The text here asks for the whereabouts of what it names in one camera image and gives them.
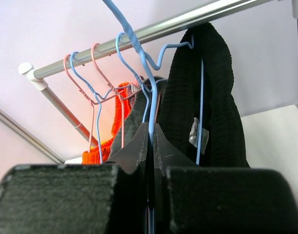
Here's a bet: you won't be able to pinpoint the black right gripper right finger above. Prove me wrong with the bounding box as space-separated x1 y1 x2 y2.
154 125 298 234

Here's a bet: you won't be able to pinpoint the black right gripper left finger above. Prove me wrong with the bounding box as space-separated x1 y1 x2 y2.
0 123 149 234

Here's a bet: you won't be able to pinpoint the black shorts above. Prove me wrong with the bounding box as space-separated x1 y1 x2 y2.
158 22 249 167

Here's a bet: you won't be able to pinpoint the blue hanger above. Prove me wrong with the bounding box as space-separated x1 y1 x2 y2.
70 51 140 164
104 0 194 234
115 32 177 122

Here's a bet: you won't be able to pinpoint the orange shorts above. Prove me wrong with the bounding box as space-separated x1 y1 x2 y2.
82 82 132 164

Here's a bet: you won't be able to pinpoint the grey shorts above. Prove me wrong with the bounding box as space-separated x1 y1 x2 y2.
106 76 167 162

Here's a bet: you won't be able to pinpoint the pink hanger far left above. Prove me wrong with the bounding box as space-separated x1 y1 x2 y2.
63 54 130 154

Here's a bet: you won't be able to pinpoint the pink hanger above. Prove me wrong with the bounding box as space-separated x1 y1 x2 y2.
63 54 130 154
91 43 142 144

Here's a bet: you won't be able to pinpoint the pink patterned shorts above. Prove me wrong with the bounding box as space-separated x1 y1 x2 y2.
129 82 142 94

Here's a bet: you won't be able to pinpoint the silver clothes rack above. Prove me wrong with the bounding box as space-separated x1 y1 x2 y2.
18 0 298 140

